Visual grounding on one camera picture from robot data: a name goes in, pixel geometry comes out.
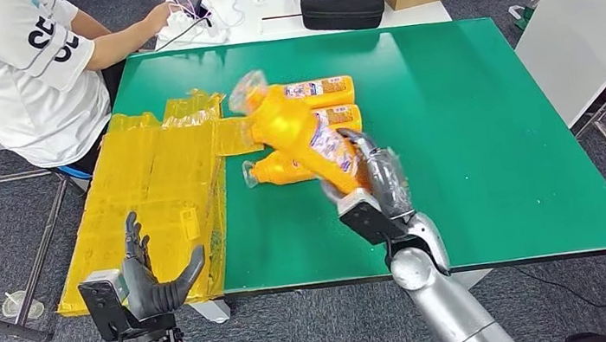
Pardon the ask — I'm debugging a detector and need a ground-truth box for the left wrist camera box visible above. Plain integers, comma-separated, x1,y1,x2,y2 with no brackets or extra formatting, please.
76,266,139,342

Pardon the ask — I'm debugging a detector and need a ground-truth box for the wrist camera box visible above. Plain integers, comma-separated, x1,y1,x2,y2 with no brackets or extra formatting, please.
76,266,139,342
334,181,411,250

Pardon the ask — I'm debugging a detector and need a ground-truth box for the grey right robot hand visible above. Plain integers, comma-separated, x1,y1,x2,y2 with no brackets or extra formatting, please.
336,120,418,227

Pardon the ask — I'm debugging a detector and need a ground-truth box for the white table leg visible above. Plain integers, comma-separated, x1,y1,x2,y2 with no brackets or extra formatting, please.
442,268,497,299
188,298,234,328

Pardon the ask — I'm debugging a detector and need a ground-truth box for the orange detergent bottle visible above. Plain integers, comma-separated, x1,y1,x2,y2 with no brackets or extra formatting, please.
311,103,364,140
240,146,320,191
268,74,358,115
224,57,373,210

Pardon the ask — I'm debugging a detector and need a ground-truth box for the thin dark stick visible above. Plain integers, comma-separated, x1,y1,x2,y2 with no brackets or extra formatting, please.
261,10,304,23

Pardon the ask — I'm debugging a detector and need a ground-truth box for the black zip case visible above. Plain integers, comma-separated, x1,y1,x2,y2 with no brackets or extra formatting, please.
300,0,389,37

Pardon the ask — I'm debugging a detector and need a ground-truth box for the person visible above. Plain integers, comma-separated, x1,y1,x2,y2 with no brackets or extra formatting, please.
0,0,195,188

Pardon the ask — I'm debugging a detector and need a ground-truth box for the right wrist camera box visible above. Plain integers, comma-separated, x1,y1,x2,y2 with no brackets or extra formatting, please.
334,181,411,250

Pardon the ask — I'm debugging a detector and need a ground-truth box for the person's right hand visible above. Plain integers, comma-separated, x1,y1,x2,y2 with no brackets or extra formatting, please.
140,0,178,37

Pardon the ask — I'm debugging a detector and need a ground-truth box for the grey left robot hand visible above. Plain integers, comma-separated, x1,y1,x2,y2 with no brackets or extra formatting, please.
114,203,213,324

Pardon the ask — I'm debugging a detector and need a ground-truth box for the black floor cable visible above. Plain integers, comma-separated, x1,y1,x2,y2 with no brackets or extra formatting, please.
513,255,606,319

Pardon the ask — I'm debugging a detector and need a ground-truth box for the white power strip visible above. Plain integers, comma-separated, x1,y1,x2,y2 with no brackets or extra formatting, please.
151,4,234,54

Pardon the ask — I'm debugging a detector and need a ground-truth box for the clear plastic cup lid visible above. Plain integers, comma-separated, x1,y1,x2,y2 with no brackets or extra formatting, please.
0,287,47,325

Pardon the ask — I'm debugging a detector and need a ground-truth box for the blue stool seat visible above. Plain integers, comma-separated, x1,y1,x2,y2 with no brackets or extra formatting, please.
55,163,93,184

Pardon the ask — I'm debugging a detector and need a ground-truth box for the green floor object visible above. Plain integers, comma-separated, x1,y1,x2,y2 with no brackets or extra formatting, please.
506,0,543,33

